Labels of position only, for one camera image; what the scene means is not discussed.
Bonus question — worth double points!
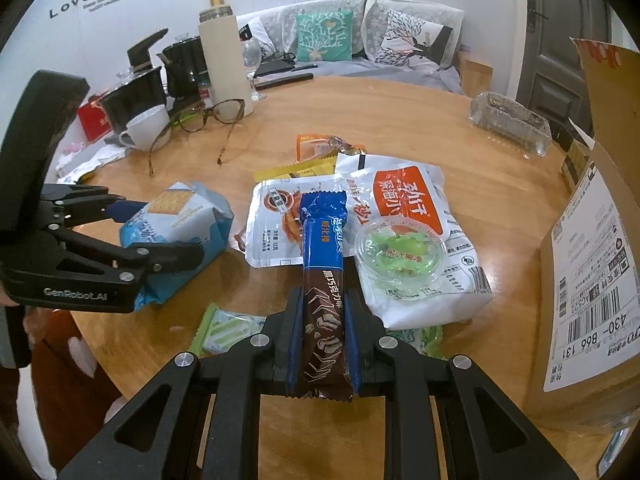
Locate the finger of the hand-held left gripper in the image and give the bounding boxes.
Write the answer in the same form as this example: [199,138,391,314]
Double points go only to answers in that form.
[52,227,206,276]
[42,185,151,228]

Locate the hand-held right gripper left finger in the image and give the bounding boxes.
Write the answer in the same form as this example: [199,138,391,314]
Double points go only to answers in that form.
[57,290,306,480]

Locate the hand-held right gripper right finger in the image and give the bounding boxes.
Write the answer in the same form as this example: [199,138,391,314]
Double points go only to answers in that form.
[345,290,581,480]

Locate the blue cracker packet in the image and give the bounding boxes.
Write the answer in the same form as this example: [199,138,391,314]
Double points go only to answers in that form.
[119,181,235,311]

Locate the blue brown chocolate bar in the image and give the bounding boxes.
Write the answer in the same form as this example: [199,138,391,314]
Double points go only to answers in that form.
[299,191,353,403]

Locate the white plastic bag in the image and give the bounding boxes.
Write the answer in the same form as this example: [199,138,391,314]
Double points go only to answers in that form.
[55,144,132,184]

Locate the green white snack packet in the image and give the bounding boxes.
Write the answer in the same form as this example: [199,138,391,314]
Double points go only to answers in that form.
[189,303,267,357]

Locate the red box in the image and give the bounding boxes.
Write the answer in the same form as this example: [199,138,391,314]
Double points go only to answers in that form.
[76,100,114,144]

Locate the white cup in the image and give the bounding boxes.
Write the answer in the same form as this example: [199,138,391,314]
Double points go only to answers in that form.
[118,105,174,153]

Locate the white pouch with brown label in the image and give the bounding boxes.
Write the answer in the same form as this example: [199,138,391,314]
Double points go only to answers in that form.
[245,179,353,268]

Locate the green jelly cup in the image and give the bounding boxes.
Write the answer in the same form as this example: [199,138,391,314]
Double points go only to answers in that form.
[354,220,449,297]

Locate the black pot with lid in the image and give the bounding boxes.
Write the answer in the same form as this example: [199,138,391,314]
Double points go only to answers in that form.
[99,29,168,135]

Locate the tortoiseshell eyeglasses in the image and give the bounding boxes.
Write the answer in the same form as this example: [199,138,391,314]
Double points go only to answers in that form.
[147,98,246,177]

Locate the small bottle with red label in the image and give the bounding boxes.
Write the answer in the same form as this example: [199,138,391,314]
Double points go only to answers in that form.
[197,72,214,111]

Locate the yellow snack packet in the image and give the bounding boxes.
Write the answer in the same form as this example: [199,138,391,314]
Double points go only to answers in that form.
[253,155,337,183]

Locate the black kettle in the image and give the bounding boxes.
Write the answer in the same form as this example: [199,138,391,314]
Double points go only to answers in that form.
[157,34,209,99]

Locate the white orange snack bag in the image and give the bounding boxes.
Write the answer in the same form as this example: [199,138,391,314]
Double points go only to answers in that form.
[334,152,493,332]

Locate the orange snack packet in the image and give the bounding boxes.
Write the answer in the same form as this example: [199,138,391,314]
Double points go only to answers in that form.
[295,133,342,162]

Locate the beige thermos bottle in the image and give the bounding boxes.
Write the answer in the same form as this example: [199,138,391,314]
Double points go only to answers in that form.
[198,5,253,117]

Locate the wine glass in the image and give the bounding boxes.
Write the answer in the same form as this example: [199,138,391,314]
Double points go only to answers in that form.
[241,38,268,102]

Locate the small wrapped candy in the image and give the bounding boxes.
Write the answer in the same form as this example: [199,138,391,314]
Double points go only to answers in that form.
[329,135,367,157]

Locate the black remote control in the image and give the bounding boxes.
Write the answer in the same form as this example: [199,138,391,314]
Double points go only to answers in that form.
[254,72,315,92]

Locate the black laptop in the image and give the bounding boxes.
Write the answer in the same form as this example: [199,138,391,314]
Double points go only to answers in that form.
[254,57,297,79]

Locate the cardboard box with shipping label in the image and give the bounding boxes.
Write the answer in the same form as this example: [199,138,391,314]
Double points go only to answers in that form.
[522,37,640,466]

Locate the grey sofa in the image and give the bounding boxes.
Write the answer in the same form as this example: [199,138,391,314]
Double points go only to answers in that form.
[235,0,473,97]

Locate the teal tree-print cushion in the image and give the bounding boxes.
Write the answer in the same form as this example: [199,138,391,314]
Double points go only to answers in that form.
[294,11,354,63]

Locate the clear plastic container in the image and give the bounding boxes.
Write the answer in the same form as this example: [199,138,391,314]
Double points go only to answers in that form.
[468,91,552,157]

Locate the wooden side table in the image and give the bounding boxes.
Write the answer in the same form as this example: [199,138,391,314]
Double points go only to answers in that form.
[457,51,495,99]

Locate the white tree-print cushion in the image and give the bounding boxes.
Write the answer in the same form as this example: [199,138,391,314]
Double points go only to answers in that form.
[374,9,454,72]

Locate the dark grey door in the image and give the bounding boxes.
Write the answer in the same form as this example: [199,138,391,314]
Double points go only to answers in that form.
[516,0,615,126]

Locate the black wall lettering sticker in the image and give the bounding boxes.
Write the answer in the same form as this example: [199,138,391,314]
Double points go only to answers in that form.
[47,0,128,19]

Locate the metal door handle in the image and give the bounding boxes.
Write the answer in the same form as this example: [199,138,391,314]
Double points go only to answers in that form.
[525,0,542,37]

